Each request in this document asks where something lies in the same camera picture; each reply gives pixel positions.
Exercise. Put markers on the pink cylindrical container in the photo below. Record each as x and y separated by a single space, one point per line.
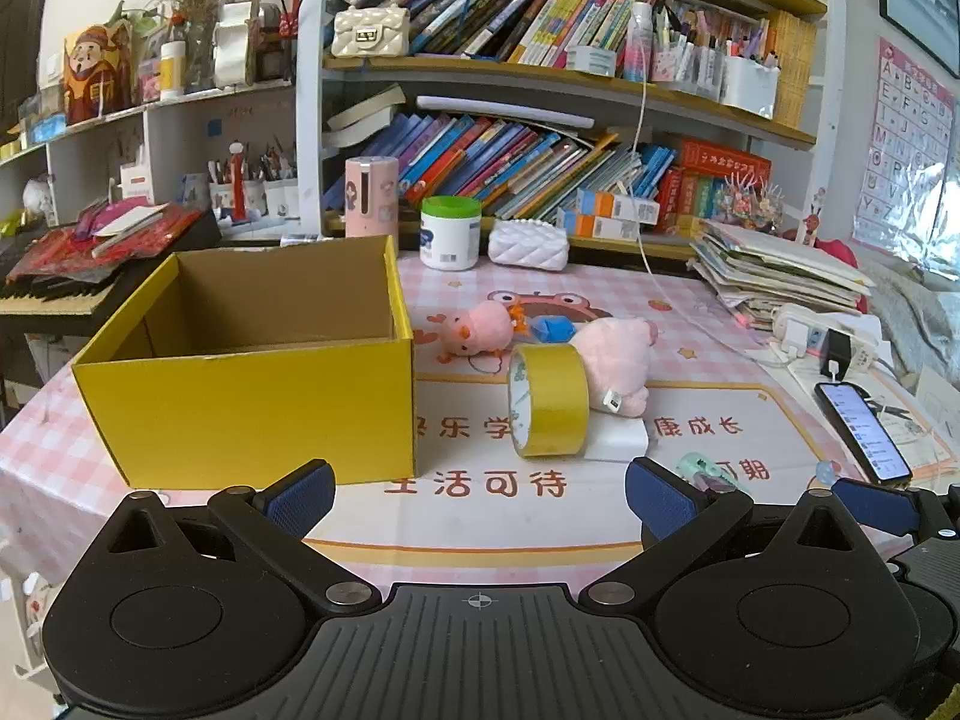
371 199

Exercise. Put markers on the pink checkered tablecloth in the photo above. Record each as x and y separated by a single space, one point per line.
45 465

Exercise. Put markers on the orange and white carton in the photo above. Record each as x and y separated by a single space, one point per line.
622 205
592 225

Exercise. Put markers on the white storage bin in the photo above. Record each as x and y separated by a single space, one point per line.
750 86

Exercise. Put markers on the black smartphone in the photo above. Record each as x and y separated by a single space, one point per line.
862 431

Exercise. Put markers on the white and red small box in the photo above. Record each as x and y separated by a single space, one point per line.
136 184

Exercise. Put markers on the red boxed book set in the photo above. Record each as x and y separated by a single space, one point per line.
712 180

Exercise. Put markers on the white plush toy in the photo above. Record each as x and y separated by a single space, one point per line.
37 199

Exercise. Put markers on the small pink plush duck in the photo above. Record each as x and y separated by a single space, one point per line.
480 326

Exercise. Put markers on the pastel spray bottle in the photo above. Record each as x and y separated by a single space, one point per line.
639 45

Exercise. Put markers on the wooden bookshelf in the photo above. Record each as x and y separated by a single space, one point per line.
311 90

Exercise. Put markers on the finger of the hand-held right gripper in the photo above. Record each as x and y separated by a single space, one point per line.
874 508

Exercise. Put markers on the white side shelf unit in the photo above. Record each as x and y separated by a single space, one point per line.
172 135

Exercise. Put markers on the white pen cup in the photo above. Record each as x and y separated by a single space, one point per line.
255 199
277 200
220 201

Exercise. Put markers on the red fortune god figure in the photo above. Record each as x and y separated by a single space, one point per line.
94 79

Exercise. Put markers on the white power strip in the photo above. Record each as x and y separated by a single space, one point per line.
862 334

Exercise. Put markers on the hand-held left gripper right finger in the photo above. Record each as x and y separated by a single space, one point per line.
660 502

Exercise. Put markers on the white rolled paper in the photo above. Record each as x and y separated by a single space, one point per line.
502 111

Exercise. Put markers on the white quilted pouch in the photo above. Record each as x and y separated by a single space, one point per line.
527 245

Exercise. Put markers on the stack of yellow books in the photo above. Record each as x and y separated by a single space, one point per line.
795 67

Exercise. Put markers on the pink alphabet wall poster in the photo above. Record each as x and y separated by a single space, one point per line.
904 150

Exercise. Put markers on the pen organiser with pens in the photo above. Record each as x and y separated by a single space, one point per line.
686 64

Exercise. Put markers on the white jar with green lid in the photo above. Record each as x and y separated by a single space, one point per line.
450 236

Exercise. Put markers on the black keyboard piano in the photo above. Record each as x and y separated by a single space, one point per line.
67 300

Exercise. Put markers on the green correction tape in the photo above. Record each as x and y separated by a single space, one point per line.
701 467

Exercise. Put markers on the row of leaning picture books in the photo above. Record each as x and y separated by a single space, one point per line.
510 165

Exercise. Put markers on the row of colourful thin books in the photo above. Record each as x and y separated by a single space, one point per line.
540 15

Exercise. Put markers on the yellow tape roll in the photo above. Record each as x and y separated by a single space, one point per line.
559 397

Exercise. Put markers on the small blue toy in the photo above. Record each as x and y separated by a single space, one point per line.
553 328

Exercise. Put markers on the black charger plug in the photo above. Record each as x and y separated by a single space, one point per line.
838 352

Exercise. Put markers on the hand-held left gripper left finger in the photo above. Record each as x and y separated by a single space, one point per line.
300 501

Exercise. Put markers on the large pink plush pig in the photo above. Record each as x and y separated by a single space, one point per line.
611 360

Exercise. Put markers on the white bottle with yellow label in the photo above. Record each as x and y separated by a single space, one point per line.
171 71

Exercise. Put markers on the pile of red packets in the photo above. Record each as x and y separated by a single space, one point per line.
112 240

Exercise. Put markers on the grey blanket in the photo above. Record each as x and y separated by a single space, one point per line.
915 315

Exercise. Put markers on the yellow cardboard box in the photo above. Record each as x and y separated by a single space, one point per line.
247 420

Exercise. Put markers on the pale blue bead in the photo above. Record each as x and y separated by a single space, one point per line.
825 473

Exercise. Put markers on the cream quilted handbag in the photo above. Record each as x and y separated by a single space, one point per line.
371 30

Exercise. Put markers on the white staple box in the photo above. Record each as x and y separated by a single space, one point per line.
619 441

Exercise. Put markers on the red bunny toy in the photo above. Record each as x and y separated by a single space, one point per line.
832 247

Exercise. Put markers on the white ribbon roll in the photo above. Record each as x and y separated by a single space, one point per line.
234 45

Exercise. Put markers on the small flower ornament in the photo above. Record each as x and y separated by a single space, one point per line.
746 202

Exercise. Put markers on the stack of papers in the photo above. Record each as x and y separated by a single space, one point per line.
780 262

